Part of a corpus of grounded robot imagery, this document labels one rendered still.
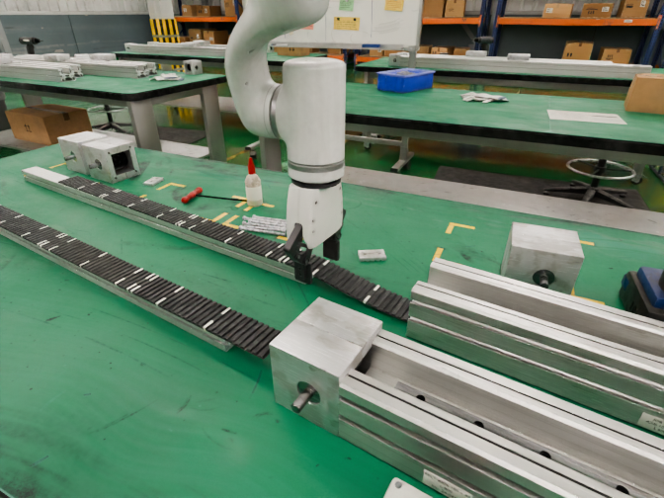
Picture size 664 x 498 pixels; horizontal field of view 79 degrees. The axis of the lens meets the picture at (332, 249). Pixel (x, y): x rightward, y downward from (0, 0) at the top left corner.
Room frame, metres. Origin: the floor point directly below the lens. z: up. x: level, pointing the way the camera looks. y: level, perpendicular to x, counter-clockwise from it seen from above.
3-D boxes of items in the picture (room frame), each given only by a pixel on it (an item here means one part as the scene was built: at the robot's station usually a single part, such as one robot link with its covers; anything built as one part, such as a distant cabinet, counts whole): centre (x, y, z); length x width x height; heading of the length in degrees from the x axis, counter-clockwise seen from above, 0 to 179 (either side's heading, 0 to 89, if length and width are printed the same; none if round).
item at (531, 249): (0.56, -0.34, 0.83); 0.11 x 0.10 x 0.10; 159
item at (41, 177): (0.84, 0.44, 0.79); 0.96 x 0.04 x 0.03; 58
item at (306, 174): (0.58, 0.02, 0.99); 0.09 x 0.08 x 0.03; 148
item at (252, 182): (0.91, 0.19, 0.84); 0.04 x 0.04 x 0.12
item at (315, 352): (0.34, 0.01, 0.83); 0.12 x 0.09 x 0.10; 148
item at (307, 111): (0.58, 0.03, 1.07); 0.09 x 0.08 x 0.13; 67
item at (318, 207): (0.58, 0.02, 0.93); 0.10 x 0.07 x 0.11; 148
